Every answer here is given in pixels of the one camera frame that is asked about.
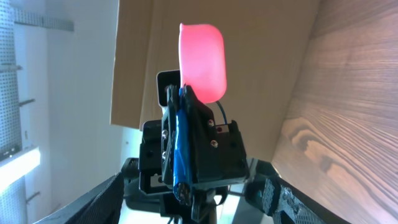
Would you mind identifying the pink scoop with blue handle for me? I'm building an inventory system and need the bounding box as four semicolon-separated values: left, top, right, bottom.
173;24;227;205

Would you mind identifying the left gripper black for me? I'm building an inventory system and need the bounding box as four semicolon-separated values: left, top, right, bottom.
138;85;249;195

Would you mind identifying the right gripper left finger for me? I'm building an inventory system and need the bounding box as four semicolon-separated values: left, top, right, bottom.
35;172;124;224

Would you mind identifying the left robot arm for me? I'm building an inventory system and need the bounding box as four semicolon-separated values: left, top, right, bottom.
122;85;265;223

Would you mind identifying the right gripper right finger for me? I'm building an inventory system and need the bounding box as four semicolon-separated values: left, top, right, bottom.
262;177;347;224

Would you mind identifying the left black camera cable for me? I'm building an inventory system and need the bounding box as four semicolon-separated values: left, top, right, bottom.
216;101;228;126

